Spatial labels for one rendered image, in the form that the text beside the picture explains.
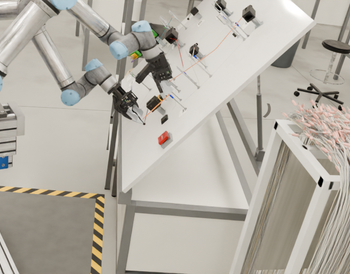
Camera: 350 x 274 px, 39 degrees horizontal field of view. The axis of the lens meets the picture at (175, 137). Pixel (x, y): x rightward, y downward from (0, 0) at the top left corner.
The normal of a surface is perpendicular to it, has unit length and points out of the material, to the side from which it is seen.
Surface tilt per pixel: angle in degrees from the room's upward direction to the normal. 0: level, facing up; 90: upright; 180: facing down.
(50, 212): 0
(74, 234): 0
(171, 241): 90
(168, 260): 90
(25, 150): 0
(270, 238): 90
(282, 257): 90
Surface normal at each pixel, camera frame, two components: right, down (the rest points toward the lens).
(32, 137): 0.17, -0.86
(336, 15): 0.18, 0.50
